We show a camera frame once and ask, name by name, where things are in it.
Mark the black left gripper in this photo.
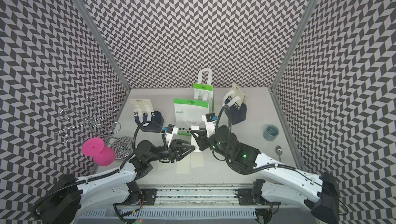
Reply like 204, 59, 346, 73
147, 138, 196, 163

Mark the green white bag front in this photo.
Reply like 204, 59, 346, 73
173, 98, 210, 135

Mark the green white bag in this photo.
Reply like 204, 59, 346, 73
193, 68, 215, 112
173, 98, 210, 135

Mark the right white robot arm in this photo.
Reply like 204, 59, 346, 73
191, 106, 349, 224

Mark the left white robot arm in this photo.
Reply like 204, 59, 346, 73
31, 124, 195, 224

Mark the cream receipt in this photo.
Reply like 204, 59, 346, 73
190, 135, 204, 168
176, 156, 191, 175

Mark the navy cream Cheerful bag right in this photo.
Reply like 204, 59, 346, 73
222, 83, 247, 125

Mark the navy cream cheerful bag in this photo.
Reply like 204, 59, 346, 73
129, 99, 164, 133
222, 83, 247, 125

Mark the navy cream Cheerful bag left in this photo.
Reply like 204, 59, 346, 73
129, 99, 164, 133

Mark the grey blue cup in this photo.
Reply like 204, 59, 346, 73
263, 125, 279, 142

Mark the pink plastic cup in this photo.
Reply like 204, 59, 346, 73
81, 137, 116, 166

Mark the metal spoon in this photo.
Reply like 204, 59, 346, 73
275, 145, 283, 162

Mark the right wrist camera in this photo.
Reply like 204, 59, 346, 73
202, 113, 217, 138

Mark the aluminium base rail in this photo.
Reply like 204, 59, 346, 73
92, 185, 322, 209

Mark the white vented cable duct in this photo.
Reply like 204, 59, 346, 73
77, 208, 258, 220

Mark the silver wire stand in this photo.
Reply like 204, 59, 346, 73
54, 96, 133, 161

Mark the aluminium corner post left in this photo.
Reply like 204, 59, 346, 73
72, 0, 131, 92

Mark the aluminium corner post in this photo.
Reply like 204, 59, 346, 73
271, 0, 319, 92
72, 0, 131, 92

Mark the aluminium corner post right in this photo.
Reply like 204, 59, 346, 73
271, 0, 319, 92

